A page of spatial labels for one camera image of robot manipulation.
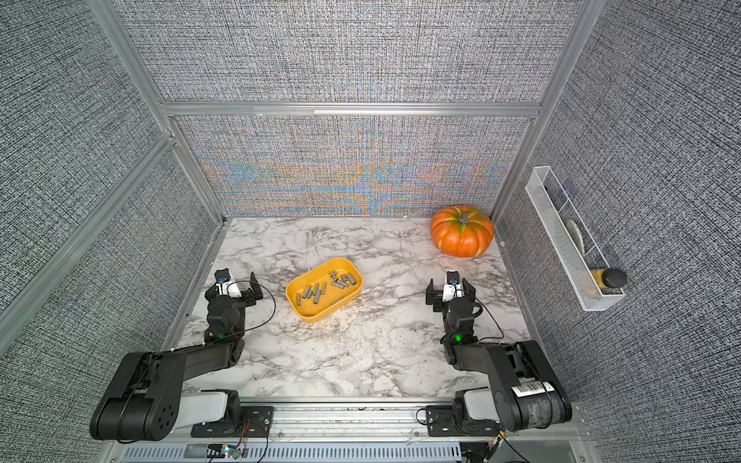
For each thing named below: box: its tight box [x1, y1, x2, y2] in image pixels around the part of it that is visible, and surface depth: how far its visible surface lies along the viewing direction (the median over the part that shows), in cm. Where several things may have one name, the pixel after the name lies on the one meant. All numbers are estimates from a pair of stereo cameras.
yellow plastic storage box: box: [285, 257, 364, 324], surface depth 99 cm
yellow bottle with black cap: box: [591, 268, 628, 289], surface depth 63 cm
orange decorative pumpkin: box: [430, 205, 495, 258], surface depth 102 cm
